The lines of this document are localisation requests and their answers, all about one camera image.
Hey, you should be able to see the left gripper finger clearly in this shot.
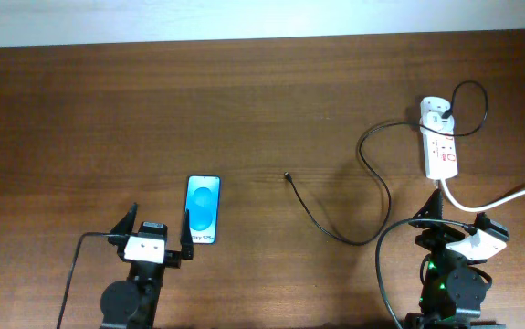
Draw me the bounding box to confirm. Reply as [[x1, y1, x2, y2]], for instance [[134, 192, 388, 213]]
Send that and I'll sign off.
[[110, 203, 138, 235], [180, 209, 194, 260]]

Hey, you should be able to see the white USB wall charger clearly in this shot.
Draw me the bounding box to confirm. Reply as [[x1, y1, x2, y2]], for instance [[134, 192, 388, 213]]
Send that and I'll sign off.
[[420, 111, 455, 134]]

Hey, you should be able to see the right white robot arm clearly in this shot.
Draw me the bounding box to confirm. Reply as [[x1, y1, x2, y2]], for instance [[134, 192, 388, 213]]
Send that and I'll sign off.
[[403, 189, 509, 329]]

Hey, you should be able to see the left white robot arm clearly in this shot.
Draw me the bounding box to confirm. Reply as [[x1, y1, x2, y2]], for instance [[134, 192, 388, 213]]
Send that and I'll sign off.
[[100, 203, 194, 329]]

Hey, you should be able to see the blue screen Galaxy smartphone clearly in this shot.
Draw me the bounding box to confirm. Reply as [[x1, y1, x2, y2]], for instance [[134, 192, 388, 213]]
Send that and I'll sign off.
[[185, 175, 221, 245]]

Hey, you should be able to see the black USB charging cable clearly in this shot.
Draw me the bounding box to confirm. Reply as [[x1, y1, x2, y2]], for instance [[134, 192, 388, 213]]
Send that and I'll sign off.
[[283, 80, 489, 247]]

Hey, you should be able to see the white power strip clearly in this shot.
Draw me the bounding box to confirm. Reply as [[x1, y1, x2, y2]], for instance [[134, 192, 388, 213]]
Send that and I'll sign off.
[[420, 96, 458, 180]]

